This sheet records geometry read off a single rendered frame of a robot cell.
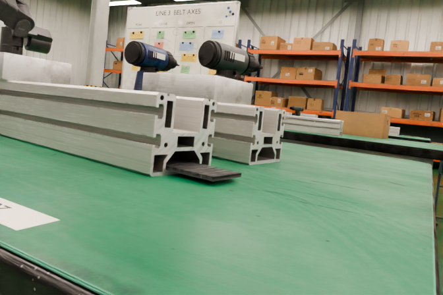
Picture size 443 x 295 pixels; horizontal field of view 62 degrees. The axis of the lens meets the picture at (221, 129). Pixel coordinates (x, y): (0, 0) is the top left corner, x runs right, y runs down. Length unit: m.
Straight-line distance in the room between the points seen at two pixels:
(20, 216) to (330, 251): 0.18
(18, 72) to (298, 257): 0.53
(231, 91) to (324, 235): 0.37
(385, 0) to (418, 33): 1.26
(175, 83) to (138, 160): 0.25
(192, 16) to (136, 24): 0.79
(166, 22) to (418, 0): 8.29
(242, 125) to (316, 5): 11.41
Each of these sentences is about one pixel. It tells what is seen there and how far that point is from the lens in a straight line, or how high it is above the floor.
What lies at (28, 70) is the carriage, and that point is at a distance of 0.65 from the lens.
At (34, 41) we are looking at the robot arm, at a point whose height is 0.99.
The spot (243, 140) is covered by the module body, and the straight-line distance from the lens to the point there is 0.54.
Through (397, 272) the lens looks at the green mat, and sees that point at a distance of 0.22.
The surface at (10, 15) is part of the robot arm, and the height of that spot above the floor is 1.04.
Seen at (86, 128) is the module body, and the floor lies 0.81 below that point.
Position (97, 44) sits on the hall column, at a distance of 9.24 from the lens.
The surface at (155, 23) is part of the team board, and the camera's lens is 4.39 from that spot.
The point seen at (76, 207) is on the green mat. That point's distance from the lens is 0.26.
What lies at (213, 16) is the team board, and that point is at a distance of 3.95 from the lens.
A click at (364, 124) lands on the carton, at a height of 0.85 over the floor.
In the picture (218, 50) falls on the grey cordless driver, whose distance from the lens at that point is 0.78.
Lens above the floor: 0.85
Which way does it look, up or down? 3 degrees down
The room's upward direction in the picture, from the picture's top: 6 degrees clockwise
